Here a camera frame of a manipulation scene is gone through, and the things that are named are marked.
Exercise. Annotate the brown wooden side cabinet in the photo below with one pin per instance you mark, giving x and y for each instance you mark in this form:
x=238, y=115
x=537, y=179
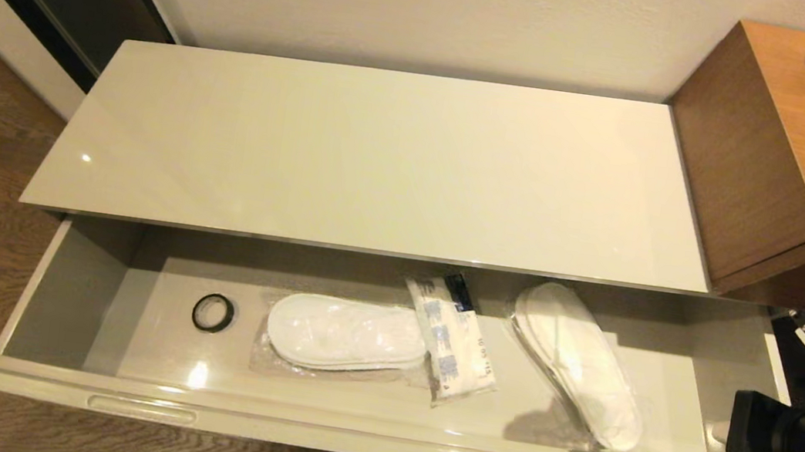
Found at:
x=768, y=165

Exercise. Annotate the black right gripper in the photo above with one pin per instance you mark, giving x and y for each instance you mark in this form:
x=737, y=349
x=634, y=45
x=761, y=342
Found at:
x=761, y=429

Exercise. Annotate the black tape roll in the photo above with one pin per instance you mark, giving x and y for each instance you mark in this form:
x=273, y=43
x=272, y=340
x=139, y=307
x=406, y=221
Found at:
x=195, y=311

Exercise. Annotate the white slippers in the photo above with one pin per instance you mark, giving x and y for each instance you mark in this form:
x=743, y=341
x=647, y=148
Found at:
x=578, y=366
x=345, y=335

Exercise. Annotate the white blue printed plastic packet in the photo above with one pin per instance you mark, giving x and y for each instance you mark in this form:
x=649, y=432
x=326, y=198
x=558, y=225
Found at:
x=452, y=349

